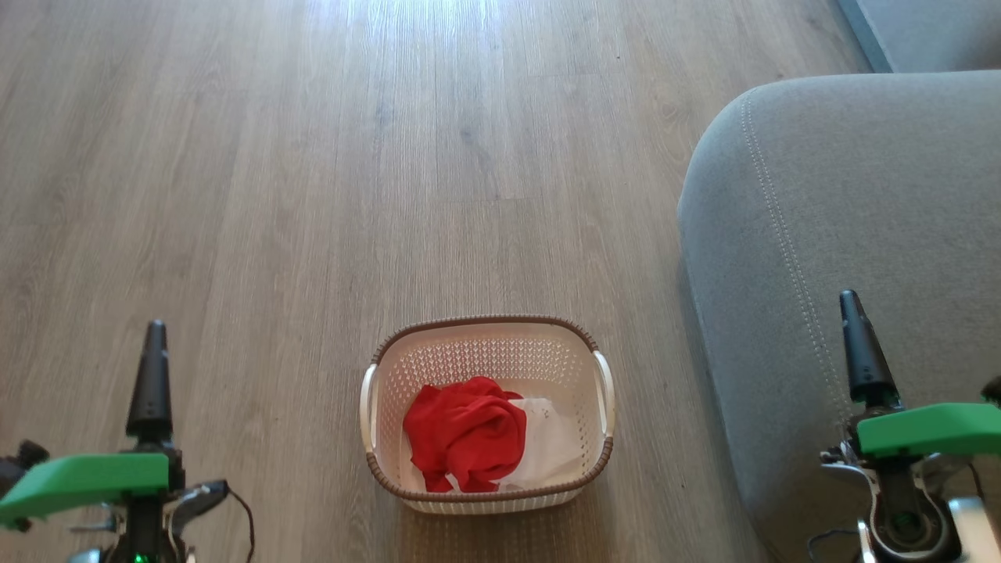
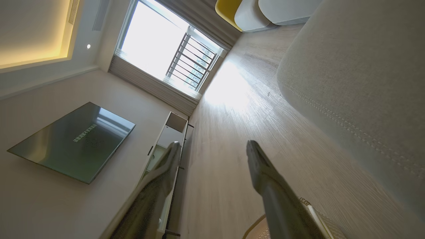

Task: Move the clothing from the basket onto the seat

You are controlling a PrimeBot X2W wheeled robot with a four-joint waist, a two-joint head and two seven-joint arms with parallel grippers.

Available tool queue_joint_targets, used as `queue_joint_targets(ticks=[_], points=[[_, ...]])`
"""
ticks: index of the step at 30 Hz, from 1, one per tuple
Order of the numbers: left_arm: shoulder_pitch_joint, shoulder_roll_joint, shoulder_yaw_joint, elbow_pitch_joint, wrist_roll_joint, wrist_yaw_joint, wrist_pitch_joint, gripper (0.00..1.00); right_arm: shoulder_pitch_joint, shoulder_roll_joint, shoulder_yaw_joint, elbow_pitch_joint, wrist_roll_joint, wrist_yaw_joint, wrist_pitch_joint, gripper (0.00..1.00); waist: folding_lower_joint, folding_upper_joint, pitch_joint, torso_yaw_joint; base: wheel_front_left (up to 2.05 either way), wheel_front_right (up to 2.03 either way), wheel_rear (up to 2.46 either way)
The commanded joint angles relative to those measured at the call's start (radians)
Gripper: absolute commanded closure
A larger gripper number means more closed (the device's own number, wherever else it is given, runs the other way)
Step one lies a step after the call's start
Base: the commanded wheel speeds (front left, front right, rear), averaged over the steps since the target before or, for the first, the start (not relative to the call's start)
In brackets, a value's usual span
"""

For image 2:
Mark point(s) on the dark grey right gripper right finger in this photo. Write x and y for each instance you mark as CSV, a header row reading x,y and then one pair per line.
x,y
282,205

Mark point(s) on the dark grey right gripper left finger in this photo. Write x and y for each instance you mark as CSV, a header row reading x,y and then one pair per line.
x,y
149,199

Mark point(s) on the grey fabric sofa seat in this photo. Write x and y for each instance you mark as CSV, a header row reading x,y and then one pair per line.
x,y
358,83

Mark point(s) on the large grey sofa section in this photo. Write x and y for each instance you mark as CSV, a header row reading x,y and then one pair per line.
x,y
289,11

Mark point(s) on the cream perforated laundry basket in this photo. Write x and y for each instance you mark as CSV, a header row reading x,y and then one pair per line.
x,y
257,232

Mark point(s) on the white low TV cabinet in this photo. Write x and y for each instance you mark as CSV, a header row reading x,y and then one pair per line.
x,y
170,136

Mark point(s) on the grey pleated curtain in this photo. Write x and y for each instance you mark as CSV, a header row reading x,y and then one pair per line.
x,y
212,23
149,84

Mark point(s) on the dark metal window railing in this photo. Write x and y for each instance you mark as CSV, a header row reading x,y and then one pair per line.
x,y
192,63

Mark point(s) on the large bright window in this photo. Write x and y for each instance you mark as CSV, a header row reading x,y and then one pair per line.
x,y
149,43

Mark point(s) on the slotted ceiling air vent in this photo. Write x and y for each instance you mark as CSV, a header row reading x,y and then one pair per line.
x,y
73,11

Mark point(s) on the yellow round chair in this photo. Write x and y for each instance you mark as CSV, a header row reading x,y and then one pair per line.
x,y
227,10

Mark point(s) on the flat black wall television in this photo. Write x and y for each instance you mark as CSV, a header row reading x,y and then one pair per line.
x,y
76,142

